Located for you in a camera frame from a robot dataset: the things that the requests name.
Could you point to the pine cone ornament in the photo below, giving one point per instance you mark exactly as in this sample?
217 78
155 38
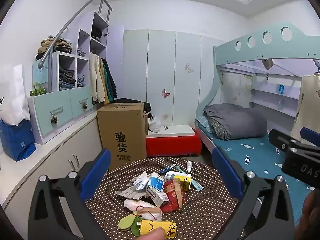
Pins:
54 120
85 106

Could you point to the small blue item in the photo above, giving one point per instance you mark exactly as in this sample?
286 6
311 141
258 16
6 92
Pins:
281 89

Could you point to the white plastic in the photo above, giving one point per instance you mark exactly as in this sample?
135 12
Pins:
133 205

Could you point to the black hanging coat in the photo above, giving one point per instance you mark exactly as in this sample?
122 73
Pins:
113 82

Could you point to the blue small tube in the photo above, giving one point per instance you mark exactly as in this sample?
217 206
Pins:
166 169

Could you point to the white eye drop bottle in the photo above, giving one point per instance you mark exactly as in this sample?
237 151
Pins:
189 166

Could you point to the blue plaid pillow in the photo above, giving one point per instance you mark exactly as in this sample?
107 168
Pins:
203 123

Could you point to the white carton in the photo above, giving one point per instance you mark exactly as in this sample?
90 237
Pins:
141 181

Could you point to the low white cabinet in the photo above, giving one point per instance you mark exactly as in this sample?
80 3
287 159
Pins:
50 155

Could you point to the white wall shelf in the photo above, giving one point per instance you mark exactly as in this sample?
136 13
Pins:
272 97

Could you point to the black folded clothes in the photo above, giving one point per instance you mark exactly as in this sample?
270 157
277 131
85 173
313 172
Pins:
96 33

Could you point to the brown dotted tablecloth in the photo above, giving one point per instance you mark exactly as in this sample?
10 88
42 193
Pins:
205 212

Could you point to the red snack packet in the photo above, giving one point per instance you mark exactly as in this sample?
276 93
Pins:
171 201

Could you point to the beige round object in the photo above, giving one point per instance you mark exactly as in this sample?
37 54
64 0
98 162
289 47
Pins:
267 63

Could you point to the grey duvet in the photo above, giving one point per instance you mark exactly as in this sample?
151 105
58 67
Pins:
237 120

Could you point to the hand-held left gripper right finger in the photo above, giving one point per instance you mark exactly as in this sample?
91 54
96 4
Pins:
226 172

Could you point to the blue white medicine box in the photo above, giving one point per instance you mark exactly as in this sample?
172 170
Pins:
156 181

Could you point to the dark folded clothes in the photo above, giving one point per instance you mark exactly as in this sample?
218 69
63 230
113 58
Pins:
67 78

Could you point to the tan paper tag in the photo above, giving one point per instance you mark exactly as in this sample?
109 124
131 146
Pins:
150 210

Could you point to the green paper leaves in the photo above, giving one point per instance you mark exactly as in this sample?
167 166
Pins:
127 223

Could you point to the green hanging garment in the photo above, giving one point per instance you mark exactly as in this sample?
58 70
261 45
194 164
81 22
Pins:
108 76

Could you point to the cream hanging jacket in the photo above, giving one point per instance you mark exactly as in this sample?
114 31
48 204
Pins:
96 80

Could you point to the white plastic bag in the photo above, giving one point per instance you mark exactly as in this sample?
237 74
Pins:
15 97
154 125

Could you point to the teal drawer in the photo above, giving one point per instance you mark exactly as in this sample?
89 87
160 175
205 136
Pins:
81 100
53 110

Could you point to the pile of folded clothes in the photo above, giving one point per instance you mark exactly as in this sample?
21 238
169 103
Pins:
56 45

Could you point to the yellow white medicine box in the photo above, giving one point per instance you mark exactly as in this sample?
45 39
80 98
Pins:
185 182

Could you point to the cream hanging pyjama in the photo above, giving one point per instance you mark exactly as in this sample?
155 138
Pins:
308 105

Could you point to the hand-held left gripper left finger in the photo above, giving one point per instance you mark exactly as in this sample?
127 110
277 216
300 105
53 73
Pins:
96 172

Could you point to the red bench with white top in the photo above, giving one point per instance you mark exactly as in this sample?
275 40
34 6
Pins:
172 143

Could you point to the teal bunk bed frame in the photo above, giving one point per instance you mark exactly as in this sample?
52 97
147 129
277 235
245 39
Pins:
250 52

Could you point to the black clothing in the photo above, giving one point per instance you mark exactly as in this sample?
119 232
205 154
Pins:
148 108

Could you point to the stepped white shelving cabinet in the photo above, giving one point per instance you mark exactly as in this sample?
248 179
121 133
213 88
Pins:
82 23

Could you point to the grey metal handrail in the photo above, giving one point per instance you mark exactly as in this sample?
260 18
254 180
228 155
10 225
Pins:
50 75

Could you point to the tan cardboard strip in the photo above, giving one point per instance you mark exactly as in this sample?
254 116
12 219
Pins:
178 192

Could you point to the blue clothes hanger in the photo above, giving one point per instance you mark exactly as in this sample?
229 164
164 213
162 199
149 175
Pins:
317 66

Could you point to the small white barcode box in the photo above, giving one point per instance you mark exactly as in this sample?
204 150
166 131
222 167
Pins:
157 197

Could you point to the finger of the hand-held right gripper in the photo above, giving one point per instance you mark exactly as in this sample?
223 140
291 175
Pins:
311 134
278 137

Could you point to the cream butterfly sticker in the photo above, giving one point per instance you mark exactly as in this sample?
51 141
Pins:
189 68

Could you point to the grey folded clothes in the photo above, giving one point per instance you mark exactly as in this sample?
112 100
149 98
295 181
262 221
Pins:
80 52

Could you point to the white wardrobe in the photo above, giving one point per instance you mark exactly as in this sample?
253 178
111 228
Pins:
160 62

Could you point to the green plant decoration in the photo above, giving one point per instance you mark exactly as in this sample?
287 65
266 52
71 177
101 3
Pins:
38 91

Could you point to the teal bed sheet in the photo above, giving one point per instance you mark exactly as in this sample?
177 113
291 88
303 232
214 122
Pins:
257 160

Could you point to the person's left hand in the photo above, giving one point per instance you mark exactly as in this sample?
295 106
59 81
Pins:
152 234

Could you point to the lavender wardrobe panel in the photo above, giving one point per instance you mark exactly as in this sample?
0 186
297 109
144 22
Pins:
115 62

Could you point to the printed cardboard scrap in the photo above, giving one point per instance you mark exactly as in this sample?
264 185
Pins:
127 192

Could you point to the person's right hand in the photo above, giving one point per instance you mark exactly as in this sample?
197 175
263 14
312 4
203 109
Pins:
312 212

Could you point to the pink butterfly sticker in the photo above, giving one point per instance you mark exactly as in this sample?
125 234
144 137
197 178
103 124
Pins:
165 93

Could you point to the large cardboard box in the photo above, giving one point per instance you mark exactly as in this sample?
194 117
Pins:
122 120

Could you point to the blue shopping bag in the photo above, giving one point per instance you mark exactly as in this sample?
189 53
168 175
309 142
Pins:
16 142

